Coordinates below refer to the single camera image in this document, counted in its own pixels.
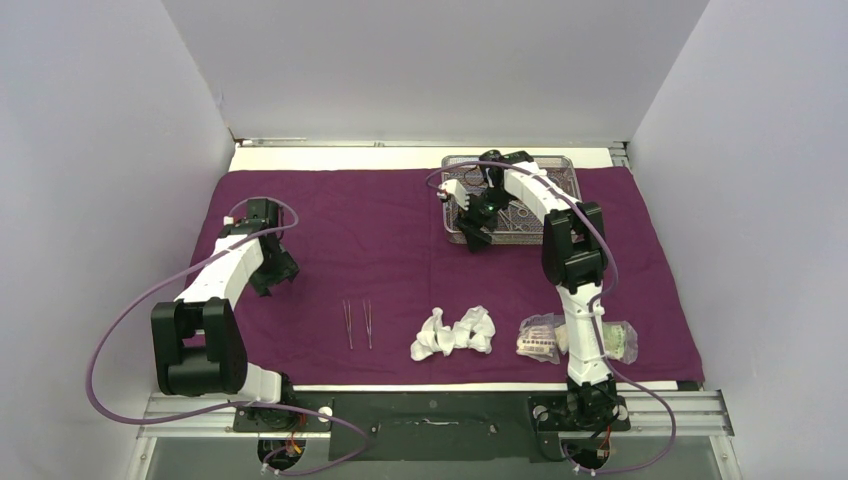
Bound aluminium frame rail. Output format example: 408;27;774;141
137;390;734;439

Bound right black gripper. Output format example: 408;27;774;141
455;187;513;252

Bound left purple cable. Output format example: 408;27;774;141
84;196;371;478

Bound white gauze piece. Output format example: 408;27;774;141
452;305;496;355

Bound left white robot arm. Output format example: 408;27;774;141
150;197;300;430

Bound metal tweezers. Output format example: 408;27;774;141
342;299;354;350
362;299;373;350

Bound wire mesh instrument tray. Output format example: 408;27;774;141
430;155;581;245

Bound green packet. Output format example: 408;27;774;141
601;321;639;365

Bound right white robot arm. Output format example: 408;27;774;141
434;150;621;431

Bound metal surgical scissors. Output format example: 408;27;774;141
499;203;542;234

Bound pink packet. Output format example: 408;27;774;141
516;313;565;365

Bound white cotton balls bag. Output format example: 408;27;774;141
410;307;456;362

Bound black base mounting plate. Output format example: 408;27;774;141
232;390;631;463

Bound white gauze bag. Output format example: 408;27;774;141
554;324;569;355

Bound purple cloth wrap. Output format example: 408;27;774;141
192;167;705;386

